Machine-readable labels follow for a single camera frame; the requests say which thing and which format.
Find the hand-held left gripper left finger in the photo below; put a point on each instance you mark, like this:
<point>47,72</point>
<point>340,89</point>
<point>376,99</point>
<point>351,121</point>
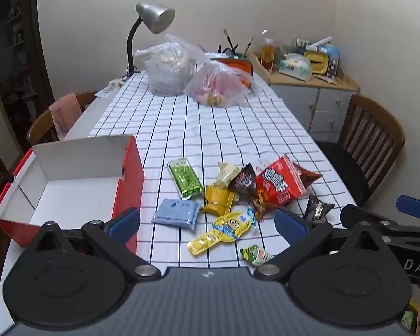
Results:
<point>124,222</point>

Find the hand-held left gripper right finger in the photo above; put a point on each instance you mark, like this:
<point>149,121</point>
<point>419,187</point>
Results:
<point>290,222</point>

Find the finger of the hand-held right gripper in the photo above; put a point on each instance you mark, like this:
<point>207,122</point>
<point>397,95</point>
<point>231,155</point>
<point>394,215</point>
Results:
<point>414,208</point>
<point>350,213</point>

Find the red snack bag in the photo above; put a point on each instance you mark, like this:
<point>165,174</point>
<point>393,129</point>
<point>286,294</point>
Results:
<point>280,182</point>

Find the small green snack packet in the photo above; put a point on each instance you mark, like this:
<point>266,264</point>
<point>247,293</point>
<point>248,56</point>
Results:
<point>257,254</point>

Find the yellow cartoon snack packet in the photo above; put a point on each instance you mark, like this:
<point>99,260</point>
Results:
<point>227,227</point>

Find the gold yellow snack packet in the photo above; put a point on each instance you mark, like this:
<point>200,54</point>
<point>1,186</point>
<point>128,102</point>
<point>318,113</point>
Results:
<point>217,199</point>

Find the red white cardboard box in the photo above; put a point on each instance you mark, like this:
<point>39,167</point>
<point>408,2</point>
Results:
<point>73,161</point>

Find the small black snack packet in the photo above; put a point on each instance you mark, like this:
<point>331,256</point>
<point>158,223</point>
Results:
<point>316,206</point>

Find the blue snack packet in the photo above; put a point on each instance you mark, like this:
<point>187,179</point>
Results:
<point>176,213</point>

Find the dark brown triangular snack packet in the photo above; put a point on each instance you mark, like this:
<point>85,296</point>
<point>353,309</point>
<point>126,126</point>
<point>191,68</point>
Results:
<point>243,182</point>

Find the cream white snack packet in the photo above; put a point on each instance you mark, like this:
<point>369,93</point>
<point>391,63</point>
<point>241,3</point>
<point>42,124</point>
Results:
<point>227,173</point>

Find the dark slatted wooden chair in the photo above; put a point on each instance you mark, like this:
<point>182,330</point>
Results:
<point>371,126</point>

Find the white cabinet with wooden top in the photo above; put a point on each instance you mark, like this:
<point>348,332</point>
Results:
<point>322,105</point>

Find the checked white tablecloth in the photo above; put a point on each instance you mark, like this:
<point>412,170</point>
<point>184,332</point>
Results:
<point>213,129</point>

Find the pink towel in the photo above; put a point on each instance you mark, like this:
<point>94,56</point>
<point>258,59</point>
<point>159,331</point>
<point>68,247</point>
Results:
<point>64,112</point>

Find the wooden chair with towel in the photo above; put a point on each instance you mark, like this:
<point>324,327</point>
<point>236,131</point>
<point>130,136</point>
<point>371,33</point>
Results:
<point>38,127</point>

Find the small white labelled packet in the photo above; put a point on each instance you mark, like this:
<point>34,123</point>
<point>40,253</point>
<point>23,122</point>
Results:
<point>108,89</point>

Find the yellow container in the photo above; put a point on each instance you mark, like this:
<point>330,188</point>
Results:
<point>318,61</point>

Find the light green tissue box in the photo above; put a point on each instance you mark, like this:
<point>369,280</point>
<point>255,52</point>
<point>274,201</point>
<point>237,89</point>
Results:
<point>294,66</point>

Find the pink clear plastic bag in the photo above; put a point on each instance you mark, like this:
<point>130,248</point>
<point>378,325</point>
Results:
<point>213,84</point>

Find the grey plastic bag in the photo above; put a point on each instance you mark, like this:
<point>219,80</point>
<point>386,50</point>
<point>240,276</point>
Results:
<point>168,70</point>

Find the orange green container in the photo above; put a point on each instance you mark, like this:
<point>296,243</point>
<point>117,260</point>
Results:
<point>241,64</point>

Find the orange filled clear bag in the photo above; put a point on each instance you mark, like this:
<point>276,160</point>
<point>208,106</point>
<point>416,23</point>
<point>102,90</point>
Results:
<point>267,54</point>

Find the paintbrush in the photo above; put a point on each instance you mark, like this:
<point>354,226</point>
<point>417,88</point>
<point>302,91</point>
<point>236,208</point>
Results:
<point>228,40</point>

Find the grey desk lamp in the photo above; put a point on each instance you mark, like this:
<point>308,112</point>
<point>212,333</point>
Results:
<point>155,15</point>

